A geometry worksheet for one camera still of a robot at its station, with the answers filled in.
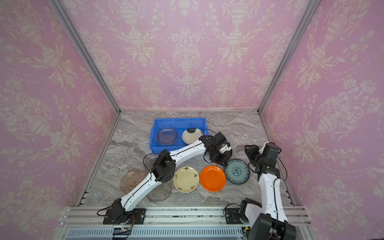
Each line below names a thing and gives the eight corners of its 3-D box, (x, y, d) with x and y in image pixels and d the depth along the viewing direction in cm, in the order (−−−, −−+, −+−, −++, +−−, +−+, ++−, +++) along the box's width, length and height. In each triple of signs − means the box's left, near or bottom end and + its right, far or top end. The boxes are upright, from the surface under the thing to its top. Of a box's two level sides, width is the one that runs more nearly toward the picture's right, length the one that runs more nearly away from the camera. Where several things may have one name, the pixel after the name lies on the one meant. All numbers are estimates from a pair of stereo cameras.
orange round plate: (199, 191, 83) (200, 190, 81) (199, 167, 92) (199, 165, 90) (227, 191, 83) (227, 190, 81) (223, 167, 92) (224, 165, 90)
